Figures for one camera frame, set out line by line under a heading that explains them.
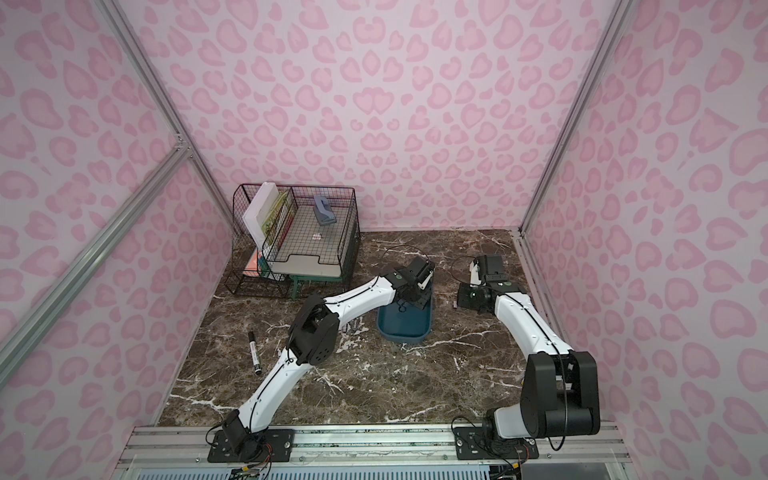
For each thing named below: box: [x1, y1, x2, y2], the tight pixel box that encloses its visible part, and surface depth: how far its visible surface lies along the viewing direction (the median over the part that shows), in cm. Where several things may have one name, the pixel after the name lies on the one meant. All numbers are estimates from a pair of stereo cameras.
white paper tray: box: [266, 204, 349, 277], surface depth 95 cm
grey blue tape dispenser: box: [314, 195, 337, 225], surface depth 95 cm
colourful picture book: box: [261, 190, 290, 246], surface depth 98 cm
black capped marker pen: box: [248, 331, 262, 374], surface depth 90 cm
